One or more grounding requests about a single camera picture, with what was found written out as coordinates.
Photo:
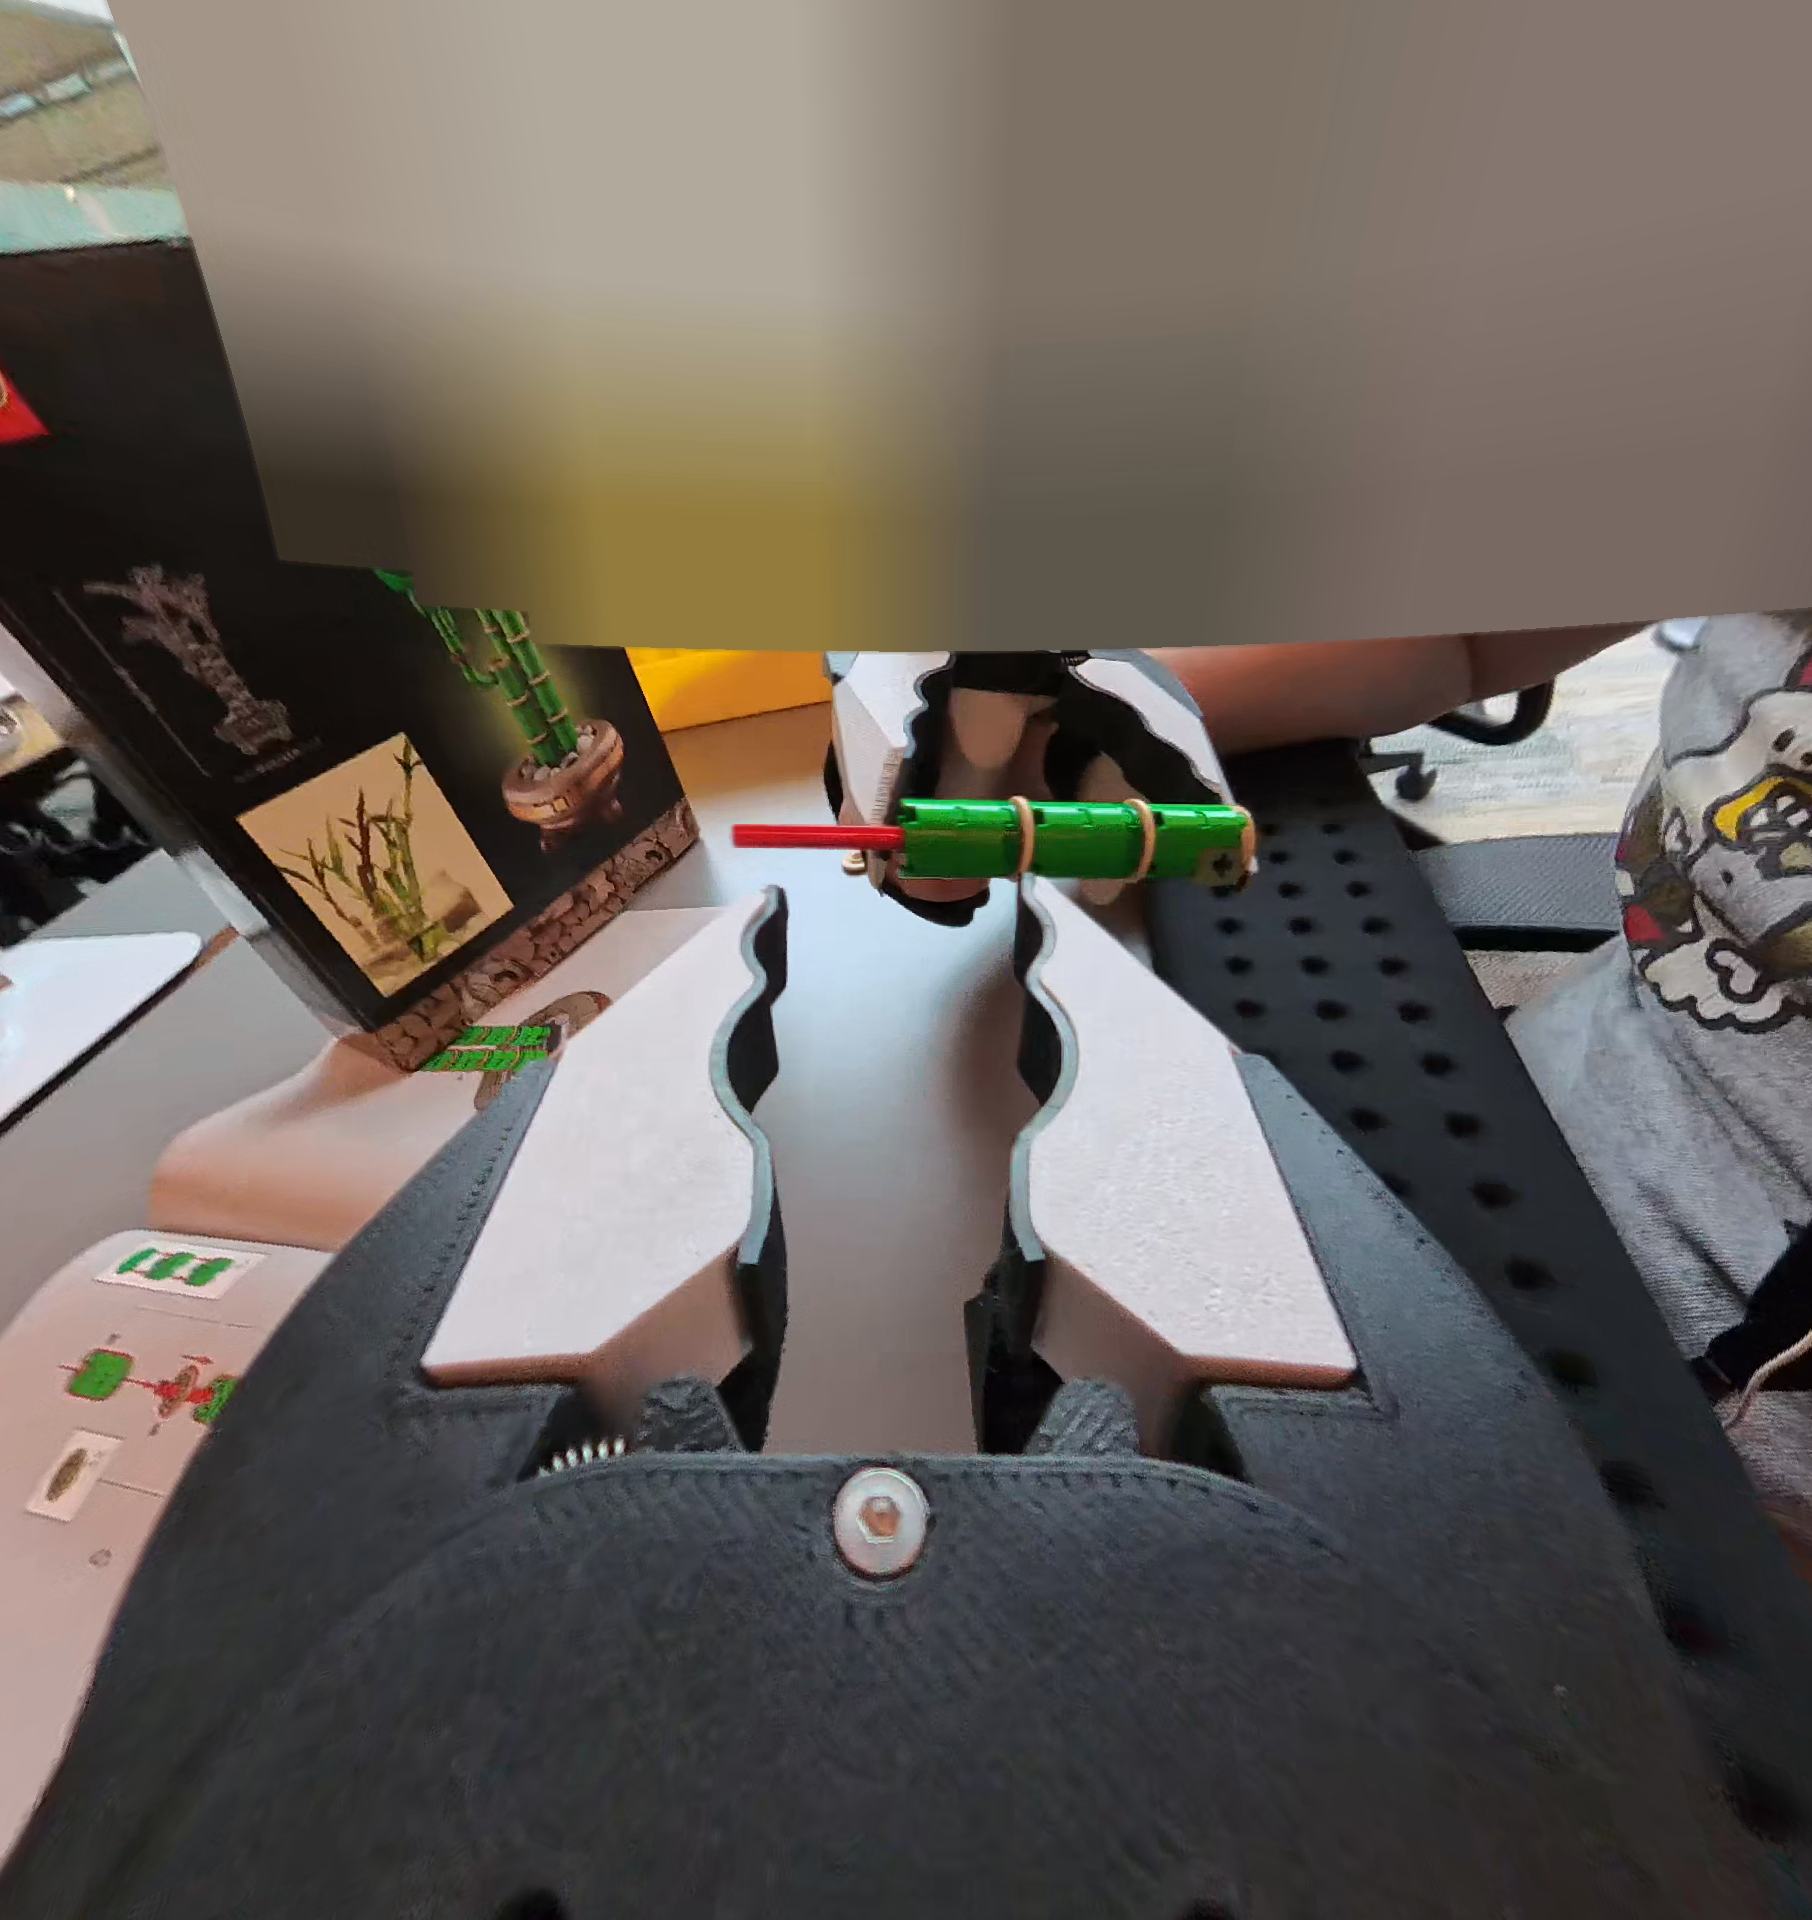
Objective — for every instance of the green brick stalk red axle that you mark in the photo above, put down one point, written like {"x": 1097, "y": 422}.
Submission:
{"x": 1072, "y": 844}

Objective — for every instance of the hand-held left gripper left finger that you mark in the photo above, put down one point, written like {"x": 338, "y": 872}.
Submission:
{"x": 591, "y": 1170}

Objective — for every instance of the white instruction booklet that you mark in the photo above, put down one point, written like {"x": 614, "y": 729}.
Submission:
{"x": 37, "y": 1501}

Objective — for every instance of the person's right forearm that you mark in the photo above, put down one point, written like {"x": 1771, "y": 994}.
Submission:
{"x": 1373, "y": 675}

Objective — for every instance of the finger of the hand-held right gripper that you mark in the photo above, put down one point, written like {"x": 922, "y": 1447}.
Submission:
{"x": 870, "y": 721}
{"x": 1161, "y": 713}

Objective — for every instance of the yellow plastic bin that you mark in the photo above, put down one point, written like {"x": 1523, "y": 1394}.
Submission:
{"x": 742, "y": 684}

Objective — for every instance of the black office chair base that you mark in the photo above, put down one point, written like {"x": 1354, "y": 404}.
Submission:
{"x": 1463, "y": 735}

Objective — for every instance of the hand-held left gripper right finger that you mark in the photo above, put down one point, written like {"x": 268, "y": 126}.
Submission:
{"x": 1161, "y": 1202}

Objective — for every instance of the black brick set box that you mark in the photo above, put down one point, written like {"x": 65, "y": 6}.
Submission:
{"x": 126, "y": 524}

